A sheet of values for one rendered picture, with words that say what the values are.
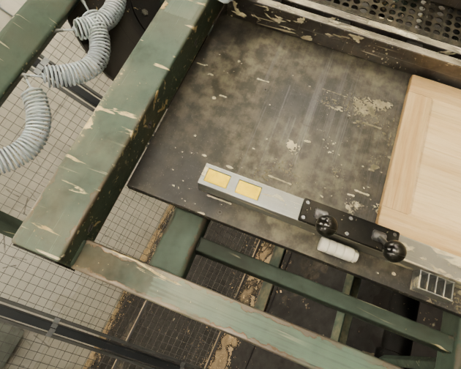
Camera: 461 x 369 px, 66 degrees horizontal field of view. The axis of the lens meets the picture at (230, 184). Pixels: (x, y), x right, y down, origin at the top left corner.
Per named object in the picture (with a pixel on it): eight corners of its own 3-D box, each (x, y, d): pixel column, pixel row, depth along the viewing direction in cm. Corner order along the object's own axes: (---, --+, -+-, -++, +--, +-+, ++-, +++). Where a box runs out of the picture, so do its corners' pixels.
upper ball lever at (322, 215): (325, 225, 73) (334, 242, 60) (307, 219, 74) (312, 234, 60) (332, 208, 73) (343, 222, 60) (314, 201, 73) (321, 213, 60)
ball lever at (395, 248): (382, 247, 72) (404, 269, 59) (364, 240, 72) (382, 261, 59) (389, 230, 72) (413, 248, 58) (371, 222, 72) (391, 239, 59)
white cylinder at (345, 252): (315, 250, 74) (352, 265, 74) (319, 247, 72) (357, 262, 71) (319, 238, 75) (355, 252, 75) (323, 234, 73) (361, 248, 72)
